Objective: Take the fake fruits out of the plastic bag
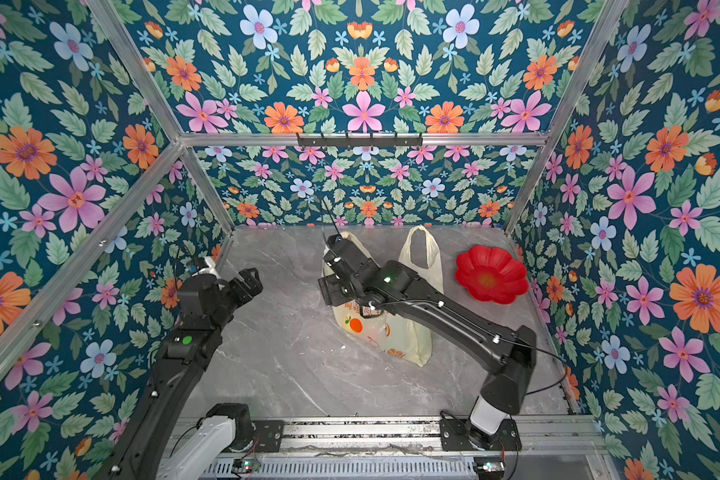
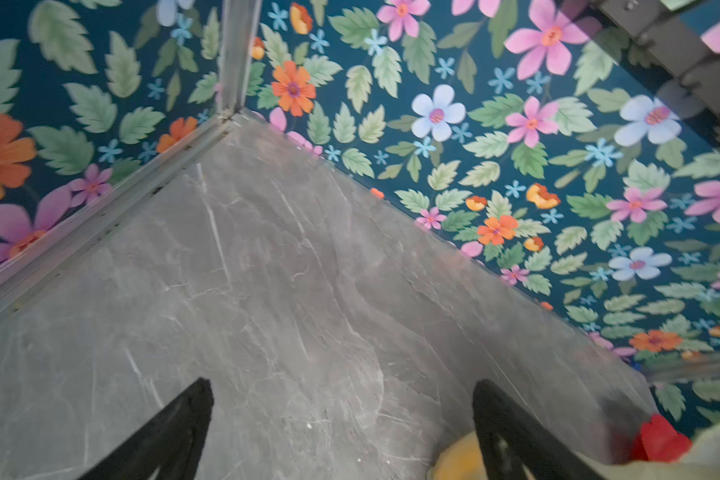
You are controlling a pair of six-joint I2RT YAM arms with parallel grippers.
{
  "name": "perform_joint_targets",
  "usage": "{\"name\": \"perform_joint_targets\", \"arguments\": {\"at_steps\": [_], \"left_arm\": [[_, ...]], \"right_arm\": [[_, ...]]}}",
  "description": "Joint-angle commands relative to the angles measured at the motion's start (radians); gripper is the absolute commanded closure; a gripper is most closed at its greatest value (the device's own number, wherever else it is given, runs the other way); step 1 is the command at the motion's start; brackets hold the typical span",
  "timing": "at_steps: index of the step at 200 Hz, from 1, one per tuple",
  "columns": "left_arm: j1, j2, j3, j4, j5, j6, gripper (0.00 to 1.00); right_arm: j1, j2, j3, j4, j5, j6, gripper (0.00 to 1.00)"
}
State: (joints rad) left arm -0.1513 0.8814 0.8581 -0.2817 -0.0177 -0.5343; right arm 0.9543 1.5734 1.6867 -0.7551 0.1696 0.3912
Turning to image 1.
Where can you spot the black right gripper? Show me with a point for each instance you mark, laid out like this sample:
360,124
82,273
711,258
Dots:
330,286

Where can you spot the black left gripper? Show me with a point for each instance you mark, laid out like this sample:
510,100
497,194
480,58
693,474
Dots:
244,293

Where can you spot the yellow printed plastic bag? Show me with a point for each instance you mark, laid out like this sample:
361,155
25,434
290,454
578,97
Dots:
395,335

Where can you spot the red flower-shaped plate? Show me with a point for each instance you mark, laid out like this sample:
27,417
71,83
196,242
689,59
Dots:
491,274

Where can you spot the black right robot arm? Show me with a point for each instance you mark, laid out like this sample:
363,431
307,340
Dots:
507,355

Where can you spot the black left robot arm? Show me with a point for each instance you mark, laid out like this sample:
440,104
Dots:
207,304

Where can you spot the black hook rack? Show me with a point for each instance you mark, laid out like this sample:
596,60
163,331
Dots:
348,141

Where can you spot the aluminium frame corner post left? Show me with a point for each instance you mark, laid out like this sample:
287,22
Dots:
115,30

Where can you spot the aluminium frame corner post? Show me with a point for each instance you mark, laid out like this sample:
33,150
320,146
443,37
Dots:
604,26
115,30

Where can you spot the aluminium frame back crossbar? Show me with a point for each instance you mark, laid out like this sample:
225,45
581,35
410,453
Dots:
290,140

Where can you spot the aluminium frame crossbar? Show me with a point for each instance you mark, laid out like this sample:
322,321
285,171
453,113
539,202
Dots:
20,335
290,140

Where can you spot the aluminium frame left crossbar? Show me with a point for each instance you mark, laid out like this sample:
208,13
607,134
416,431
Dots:
20,335

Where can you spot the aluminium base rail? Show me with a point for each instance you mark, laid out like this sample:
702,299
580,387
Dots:
416,447

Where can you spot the aluminium frame corner post right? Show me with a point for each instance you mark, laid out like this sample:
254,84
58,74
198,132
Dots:
604,26

